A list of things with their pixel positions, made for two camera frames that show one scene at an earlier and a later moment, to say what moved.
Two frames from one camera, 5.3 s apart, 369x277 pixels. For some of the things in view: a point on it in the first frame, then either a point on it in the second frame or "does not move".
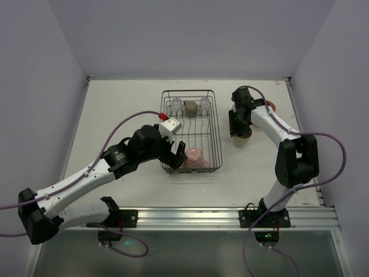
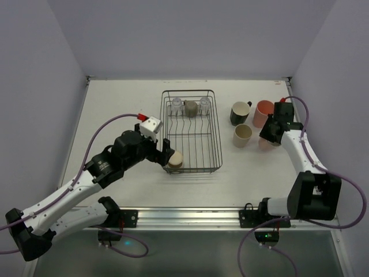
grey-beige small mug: x=191 y=108 does not move
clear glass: x=204 y=106 does not move
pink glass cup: x=194 y=155 to x=265 y=145
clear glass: x=176 y=108 does not move
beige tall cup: x=239 y=142 does not move
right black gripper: x=238 y=123 to x=267 y=134
